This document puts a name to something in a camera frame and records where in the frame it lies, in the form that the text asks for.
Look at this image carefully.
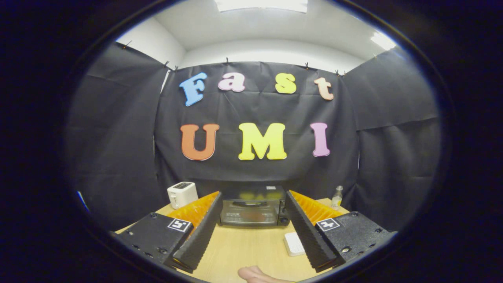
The black toaster oven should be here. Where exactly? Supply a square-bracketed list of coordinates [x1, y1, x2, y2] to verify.
[218, 186, 290, 228]

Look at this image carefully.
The small white ribbed tray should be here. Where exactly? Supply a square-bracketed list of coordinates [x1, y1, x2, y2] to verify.
[284, 232, 306, 257]

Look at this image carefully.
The small ceiling light panel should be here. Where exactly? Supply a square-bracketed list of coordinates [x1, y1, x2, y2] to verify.
[370, 31, 397, 51]

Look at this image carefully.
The white toaster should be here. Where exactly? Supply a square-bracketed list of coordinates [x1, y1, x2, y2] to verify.
[167, 182, 199, 209]

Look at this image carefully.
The brown meat piece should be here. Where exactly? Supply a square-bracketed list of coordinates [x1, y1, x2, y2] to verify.
[239, 211, 268, 223]

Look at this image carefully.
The large ceiling light panel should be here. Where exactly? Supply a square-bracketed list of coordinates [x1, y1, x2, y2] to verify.
[214, 0, 308, 13]

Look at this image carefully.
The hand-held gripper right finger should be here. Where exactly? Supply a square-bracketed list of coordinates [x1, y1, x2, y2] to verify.
[284, 190, 397, 273]

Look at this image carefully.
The clear bottle with yellow label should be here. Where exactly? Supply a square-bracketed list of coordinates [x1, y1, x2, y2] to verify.
[331, 186, 343, 211]

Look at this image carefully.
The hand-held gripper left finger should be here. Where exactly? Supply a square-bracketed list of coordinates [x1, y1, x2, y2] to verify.
[111, 191, 222, 273]

